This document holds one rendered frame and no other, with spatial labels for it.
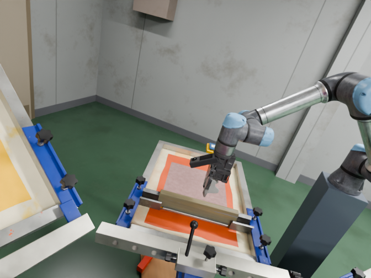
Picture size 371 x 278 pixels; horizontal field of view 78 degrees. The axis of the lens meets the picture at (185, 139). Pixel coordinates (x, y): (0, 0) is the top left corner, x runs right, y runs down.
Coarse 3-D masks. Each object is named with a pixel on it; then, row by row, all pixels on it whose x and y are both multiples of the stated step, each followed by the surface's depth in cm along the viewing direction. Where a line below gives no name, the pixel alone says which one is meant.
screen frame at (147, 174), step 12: (168, 144) 155; (156, 156) 137; (240, 168) 149; (240, 180) 136; (240, 192) 130; (132, 228) 87; (144, 228) 89; (180, 240) 88; (192, 240) 89; (228, 252) 88; (252, 252) 94
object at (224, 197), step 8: (200, 168) 144; (200, 176) 136; (200, 184) 129; (216, 184) 133; (224, 184) 135; (200, 192) 123; (224, 192) 128; (208, 200) 118; (216, 200) 120; (224, 200) 122; (232, 200) 123; (200, 224) 102; (208, 224) 103; (216, 224) 105; (200, 232) 98; (208, 232) 99; (216, 232) 101; (224, 232) 102; (232, 232) 103; (216, 240) 96; (224, 240) 98; (232, 240) 99
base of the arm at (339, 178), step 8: (344, 168) 111; (336, 176) 114; (344, 176) 111; (352, 176) 108; (360, 176) 107; (336, 184) 112; (344, 184) 110; (352, 184) 109; (360, 184) 109; (344, 192) 110; (352, 192) 109; (360, 192) 110
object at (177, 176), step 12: (168, 156) 147; (168, 168) 135; (180, 168) 138; (192, 168) 142; (168, 180) 125; (180, 180) 127; (192, 180) 130; (180, 192) 119; (192, 192) 121; (156, 216) 100; (168, 216) 102; (180, 216) 104; (168, 228) 96; (180, 228) 97
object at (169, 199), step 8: (160, 192) 99; (168, 192) 100; (160, 200) 100; (168, 200) 100; (176, 200) 99; (184, 200) 99; (192, 200) 99; (200, 200) 101; (176, 208) 101; (184, 208) 101; (192, 208) 100; (200, 208) 100; (208, 208) 99; (216, 208) 99; (224, 208) 100; (232, 208) 101; (208, 216) 101; (216, 216) 101; (224, 216) 100; (232, 216) 100
